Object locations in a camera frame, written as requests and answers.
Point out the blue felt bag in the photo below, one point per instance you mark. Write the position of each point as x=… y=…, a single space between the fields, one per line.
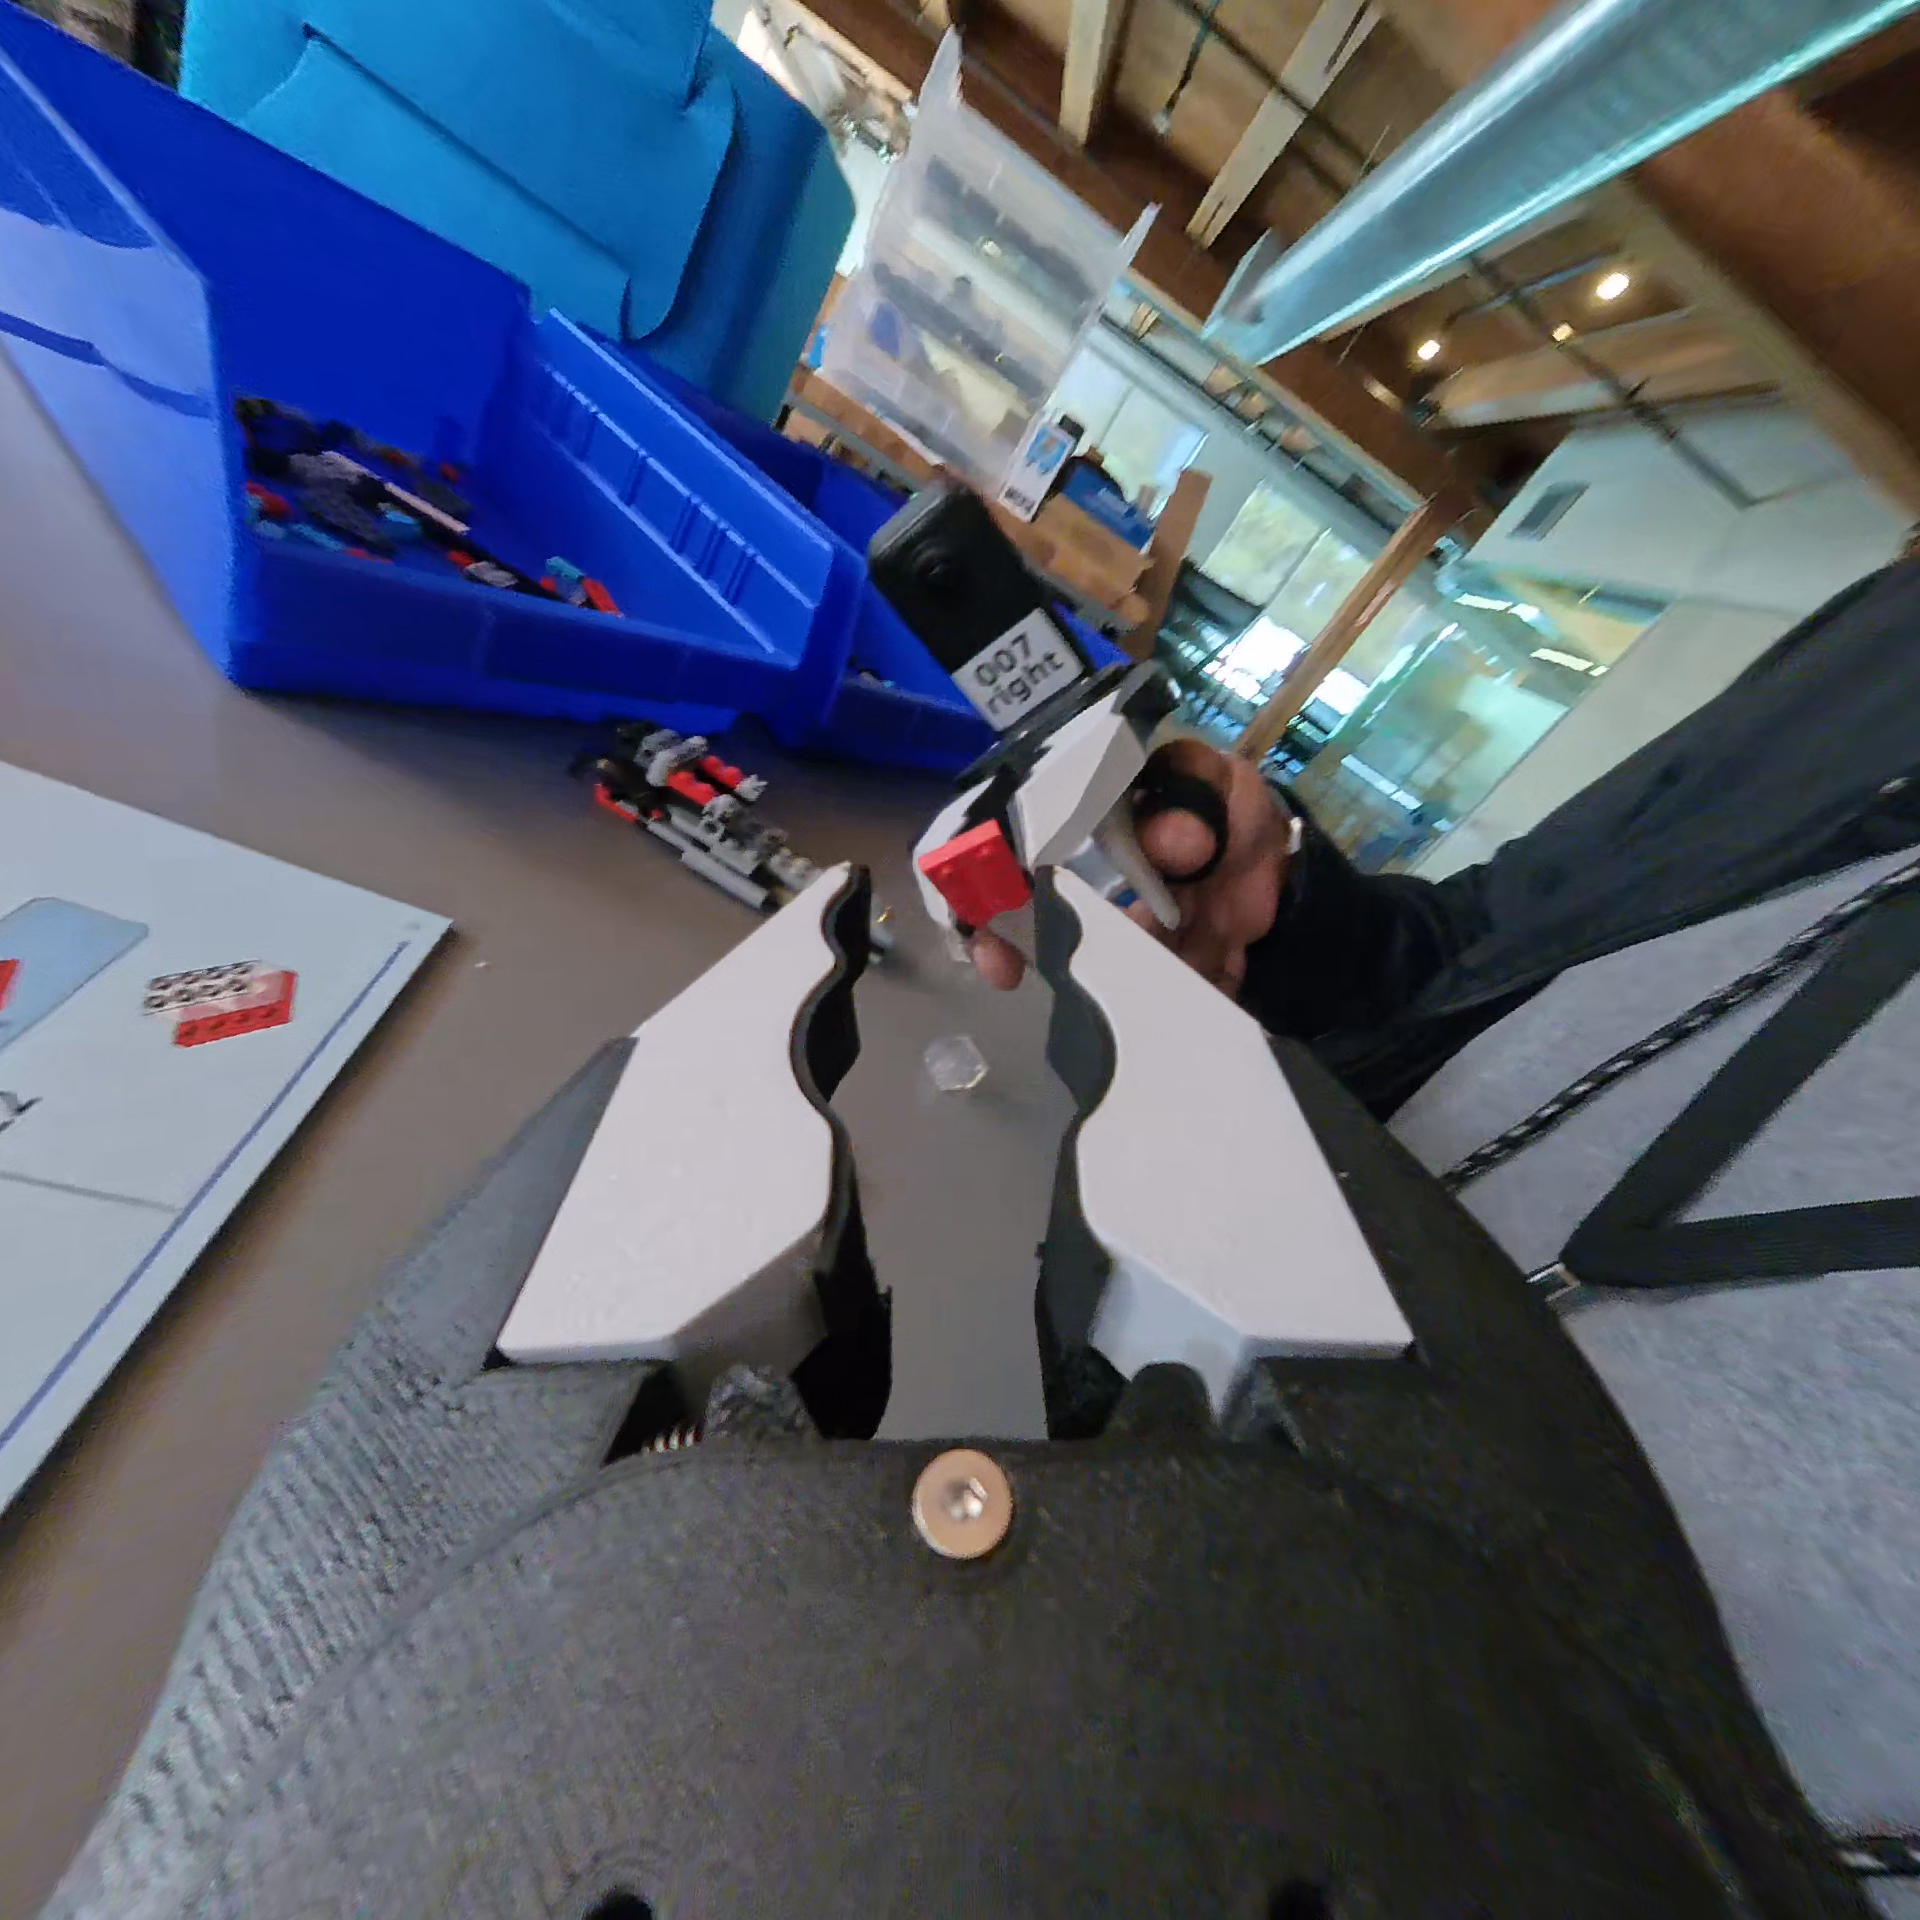
x=523 y=181

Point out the toy brick instruction booklet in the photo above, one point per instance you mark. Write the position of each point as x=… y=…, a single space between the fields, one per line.
x=180 y=1141

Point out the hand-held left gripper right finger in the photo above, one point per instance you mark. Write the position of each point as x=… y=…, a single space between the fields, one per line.
x=1229 y=1200

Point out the person's right hand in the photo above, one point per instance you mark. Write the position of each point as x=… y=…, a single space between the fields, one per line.
x=1260 y=885

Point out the person's grey shirt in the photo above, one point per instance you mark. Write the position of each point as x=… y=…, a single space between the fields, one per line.
x=1769 y=1499

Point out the clear plastic storage drawers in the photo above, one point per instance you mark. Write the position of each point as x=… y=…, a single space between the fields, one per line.
x=973 y=269

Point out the silver ventilation duct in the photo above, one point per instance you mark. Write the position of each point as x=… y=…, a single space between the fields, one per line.
x=1500 y=165

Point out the blue plastic bin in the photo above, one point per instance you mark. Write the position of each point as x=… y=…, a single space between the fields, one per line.
x=674 y=493
x=90 y=450

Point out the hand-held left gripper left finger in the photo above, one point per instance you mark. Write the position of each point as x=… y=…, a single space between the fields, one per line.
x=691 y=1184

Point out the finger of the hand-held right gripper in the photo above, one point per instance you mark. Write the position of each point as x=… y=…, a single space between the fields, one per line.
x=953 y=828
x=1080 y=780

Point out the clear toy brick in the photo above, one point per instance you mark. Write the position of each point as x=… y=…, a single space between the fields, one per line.
x=956 y=1060

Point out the red toy brick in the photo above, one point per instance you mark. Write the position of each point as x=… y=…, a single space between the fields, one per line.
x=973 y=877

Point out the small blue white box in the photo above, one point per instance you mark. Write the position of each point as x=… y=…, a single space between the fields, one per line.
x=1042 y=465

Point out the pile of toy bricks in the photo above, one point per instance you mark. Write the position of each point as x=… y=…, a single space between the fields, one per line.
x=376 y=509

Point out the grey toy brick car model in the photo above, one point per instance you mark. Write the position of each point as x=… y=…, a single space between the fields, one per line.
x=691 y=809

